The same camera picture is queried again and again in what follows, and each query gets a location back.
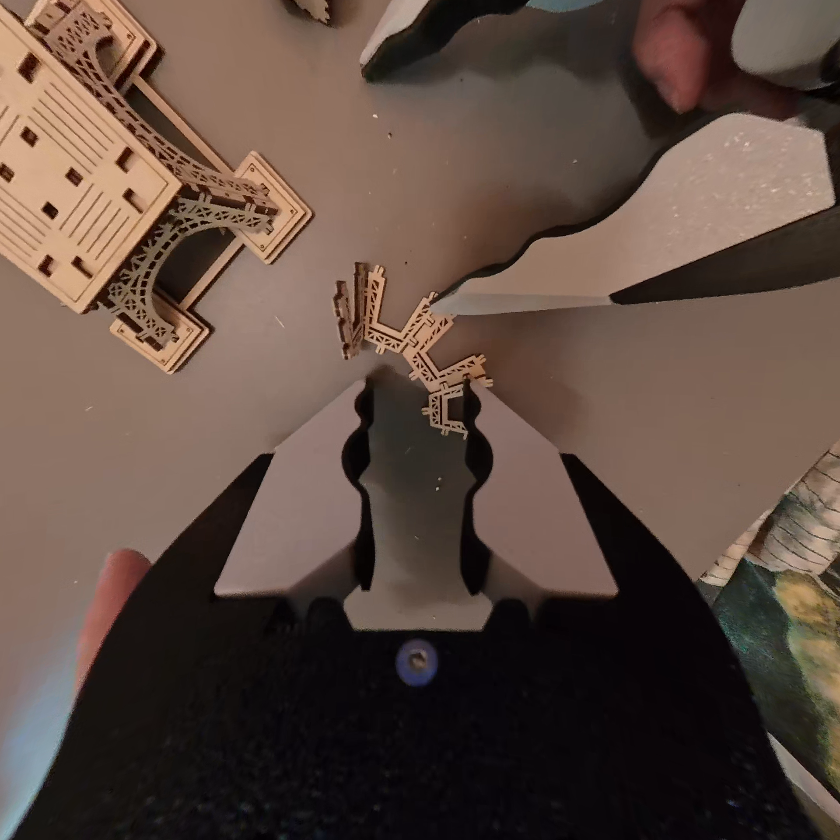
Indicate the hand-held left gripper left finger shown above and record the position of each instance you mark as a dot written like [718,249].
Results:
[295,525]

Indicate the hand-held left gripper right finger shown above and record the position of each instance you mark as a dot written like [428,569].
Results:
[538,525]

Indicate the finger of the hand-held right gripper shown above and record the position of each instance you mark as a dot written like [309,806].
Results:
[400,33]
[709,210]

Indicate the wooden lattice arch piece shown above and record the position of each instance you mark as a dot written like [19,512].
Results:
[446,374]

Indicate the person's right hand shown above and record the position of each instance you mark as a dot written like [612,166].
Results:
[682,52]

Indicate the person's left hand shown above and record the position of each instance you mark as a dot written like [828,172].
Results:
[108,604]

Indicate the wooden tower spire model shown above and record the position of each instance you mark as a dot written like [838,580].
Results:
[308,10]

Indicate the printed green cloth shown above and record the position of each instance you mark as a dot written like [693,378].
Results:
[787,623]

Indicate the wooden tower base model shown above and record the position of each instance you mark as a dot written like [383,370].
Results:
[85,184]

